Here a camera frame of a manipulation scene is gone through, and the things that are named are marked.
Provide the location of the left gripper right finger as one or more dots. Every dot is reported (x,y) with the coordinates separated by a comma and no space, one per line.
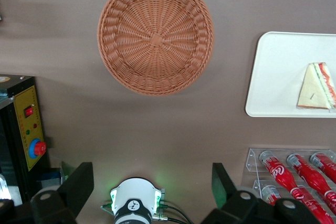
(231,208)

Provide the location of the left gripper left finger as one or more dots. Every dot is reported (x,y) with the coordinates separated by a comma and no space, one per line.
(65,203)

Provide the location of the triangular sandwich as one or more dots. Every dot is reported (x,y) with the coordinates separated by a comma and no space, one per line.
(312,87)

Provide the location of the cream plastic tray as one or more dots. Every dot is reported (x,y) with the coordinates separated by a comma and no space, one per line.
(278,77)

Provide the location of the brown wicker basket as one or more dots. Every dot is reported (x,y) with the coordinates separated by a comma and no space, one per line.
(155,37)

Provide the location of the red cola bottle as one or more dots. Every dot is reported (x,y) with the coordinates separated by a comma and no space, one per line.
(311,179)
(312,207)
(326,165)
(278,174)
(270,194)
(333,205)

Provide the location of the clear acrylic bottle rack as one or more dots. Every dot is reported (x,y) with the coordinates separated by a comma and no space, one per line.
(252,161)

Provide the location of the black food warmer machine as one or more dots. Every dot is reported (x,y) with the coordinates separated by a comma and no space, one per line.
(26,119)

